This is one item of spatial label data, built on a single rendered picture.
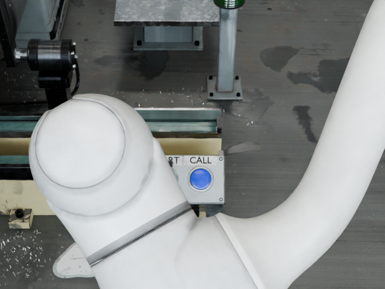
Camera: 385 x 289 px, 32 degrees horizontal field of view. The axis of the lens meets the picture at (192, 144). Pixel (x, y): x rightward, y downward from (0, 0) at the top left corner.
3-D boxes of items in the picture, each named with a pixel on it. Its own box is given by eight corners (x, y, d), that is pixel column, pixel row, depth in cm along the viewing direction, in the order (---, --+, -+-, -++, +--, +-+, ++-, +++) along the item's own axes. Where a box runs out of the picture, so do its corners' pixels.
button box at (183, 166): (109, 204, 99) (104, 204, 94) (109, 157, 100) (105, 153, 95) (223, 204, 100) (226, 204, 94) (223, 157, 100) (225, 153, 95)
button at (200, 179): (189, 190, 96) (189, 189, 94) (189, 168, 96) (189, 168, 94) (211, 190, 96) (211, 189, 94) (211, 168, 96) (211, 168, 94)
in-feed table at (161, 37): (117, 63, 158) (113, 20, 150) (124, 1, 177) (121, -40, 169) (218, 63, 158) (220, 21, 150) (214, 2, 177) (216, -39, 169)
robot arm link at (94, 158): (30, 143, 65) (95, 262, 64) (-17, 121, 49) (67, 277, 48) (127, 89, 66) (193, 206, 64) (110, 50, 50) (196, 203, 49)
